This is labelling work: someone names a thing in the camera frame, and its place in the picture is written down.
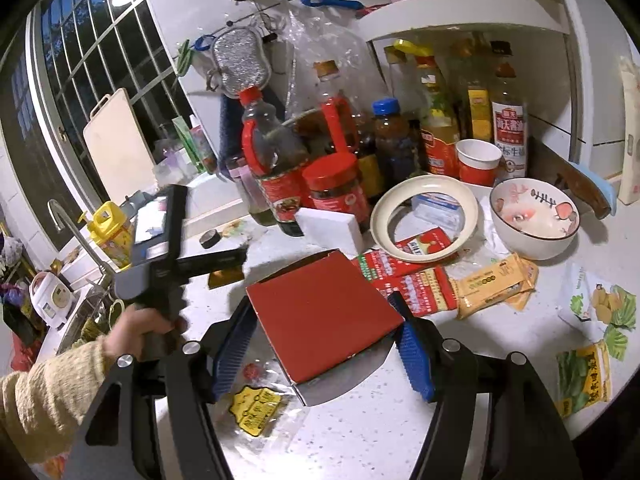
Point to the red lid sauce jar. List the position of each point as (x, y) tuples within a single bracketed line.
[(336, 187)]

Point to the white corner shelf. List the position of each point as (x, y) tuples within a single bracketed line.
[(465, 10)]

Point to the white packet with vegetable print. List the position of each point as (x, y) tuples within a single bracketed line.
[(600, 305)]

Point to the small pink label bottle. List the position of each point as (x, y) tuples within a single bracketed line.
[(245, 185)]

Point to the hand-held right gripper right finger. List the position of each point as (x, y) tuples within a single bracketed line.
[(414, 355)]

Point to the red noodle packet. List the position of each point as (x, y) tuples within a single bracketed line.
[(415, 290)]

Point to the light blue knife sheath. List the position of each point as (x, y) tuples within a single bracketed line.
[(600, 180)]

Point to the green tube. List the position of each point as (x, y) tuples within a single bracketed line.
[(192, 142)]

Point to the steel sink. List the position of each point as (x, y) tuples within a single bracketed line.
[(87, 320)]

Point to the clear plastic box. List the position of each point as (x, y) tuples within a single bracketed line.
[(437, 210)]

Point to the green pea snack packet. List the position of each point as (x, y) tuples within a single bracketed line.
[(582, 380)]

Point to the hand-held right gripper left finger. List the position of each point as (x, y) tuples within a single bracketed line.
[(234, 347)]

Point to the clear wrapper with yellow label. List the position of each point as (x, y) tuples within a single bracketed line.
[(257, 407)]

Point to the barred window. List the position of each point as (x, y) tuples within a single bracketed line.
[(60, 85)]

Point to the clear plastic bag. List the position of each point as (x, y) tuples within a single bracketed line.
[(330, 45)]

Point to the yellow label glass bottle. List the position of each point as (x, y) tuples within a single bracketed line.
[(477, 105)]

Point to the person's left hand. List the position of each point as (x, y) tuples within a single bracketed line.
[(132, 330)]

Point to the white bowl with fish print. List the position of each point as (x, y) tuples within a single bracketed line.
[(535, 220)]

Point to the green hanging clip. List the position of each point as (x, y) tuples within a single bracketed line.
[(192, 50)]

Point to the metal faucet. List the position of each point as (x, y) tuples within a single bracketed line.
[(75, 232)]

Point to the yellow cracker packet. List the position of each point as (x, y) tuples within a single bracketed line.
[(492, 285)]

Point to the red white paper cup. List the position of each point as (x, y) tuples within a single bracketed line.
[(477, 162)]

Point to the blue cap dark bottle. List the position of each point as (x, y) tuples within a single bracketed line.
[(395, 145)]

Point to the tall white bag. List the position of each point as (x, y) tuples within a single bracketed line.
[(631, 135)]

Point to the red cardboard box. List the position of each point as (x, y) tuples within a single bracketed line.
[(320, 320)]

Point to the white sponge block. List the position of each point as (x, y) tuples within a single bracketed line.
[(332, 230)]

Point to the black tape roll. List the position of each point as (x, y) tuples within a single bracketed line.
[(210, 239)]

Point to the yellow plastic container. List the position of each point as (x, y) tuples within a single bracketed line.
[(111, 232)]

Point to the red cap vinegar bottle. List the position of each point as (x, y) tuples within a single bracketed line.
[(272, 160)]

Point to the person's left forearm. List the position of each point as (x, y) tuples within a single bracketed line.
[(45, 400)]

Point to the yellow cap oil bottle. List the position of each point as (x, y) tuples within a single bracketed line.
[(437, 130)]

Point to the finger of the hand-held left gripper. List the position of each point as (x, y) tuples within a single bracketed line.
[(175, 220), (215, 260)]

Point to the white label soy sauce bottle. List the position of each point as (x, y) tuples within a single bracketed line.
[(510, 130)]

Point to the dark blue cloth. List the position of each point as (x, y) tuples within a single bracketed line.
[(231, 125)]

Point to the silver glitter scrubber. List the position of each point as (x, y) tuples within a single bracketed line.
[(239, 60)]

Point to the orange cap sauce bottle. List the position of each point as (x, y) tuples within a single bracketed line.
[(340, 125)]

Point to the red sachet with tomato print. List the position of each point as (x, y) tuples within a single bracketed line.
[(425, 245)]

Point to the white rice cooker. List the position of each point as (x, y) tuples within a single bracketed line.
[(50, 300)]

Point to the white cutting board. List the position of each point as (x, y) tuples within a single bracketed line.
[(120, 150)]

